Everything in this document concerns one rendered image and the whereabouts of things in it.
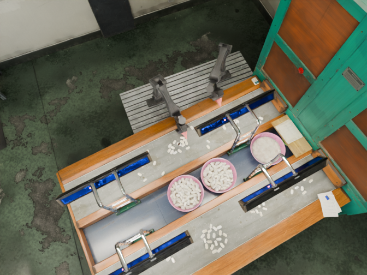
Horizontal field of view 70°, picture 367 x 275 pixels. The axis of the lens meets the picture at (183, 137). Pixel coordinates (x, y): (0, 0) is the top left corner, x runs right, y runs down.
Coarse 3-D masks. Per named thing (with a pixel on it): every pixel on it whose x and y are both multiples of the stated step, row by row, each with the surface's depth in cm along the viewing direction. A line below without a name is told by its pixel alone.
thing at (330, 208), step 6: (330, 192) 188; (324, 198) 186; (330, 198) 186; (324, 204) 185; (330, 204) 185; (336, 204) 185; (324, 210) 183; (330, 210) 183; (336, 210) 183; (324, 216) 182; (330, 216) 182; (336, 216) 182
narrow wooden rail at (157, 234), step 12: (300, 156) 198; (276, 168) 196; (252, 180) 193; (228, 192) 190; (240, 192) 190; (204, 204) 188; (216, 204) 187; (192, 216) 185; (168, 228) 182; (132, 252) 177; (96, 264) 175; (108, 264) 175
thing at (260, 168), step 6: (276, 156) 168; (282, 156) 162; (270, 162) 177; (288, 162) 161; (258, 168) 166; (264, 168) 160; (252, 174) 181; (264, 174) 159; (294, 174) 158; (246, 180) 198; (270, 180) 157; (276, 186) 155
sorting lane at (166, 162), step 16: (256, 112) 215; (272, 112) 215; (240, 128) 211; (160, 144) 208; (176, 144) 207; (192, 144) 207; (208, 144) 206; (160, 160) 203; (176, 160) 202; (192, 160) 202; (128, 176) 199; (144, 176) 198; (160, 176) 198; (112, 192) 195; (128, 192) 194; (80, 208) 191; (96, 208) 191
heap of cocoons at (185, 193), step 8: (176, 184) 195; (184, 184) 196; (192, 184) 195; (176, 192) 195; (184, 192) 194; (192, 192) 193; (200, 192) 195; (176, 200) 193; (184, 200) 191; (192, 200) 190; (184, 208) 189
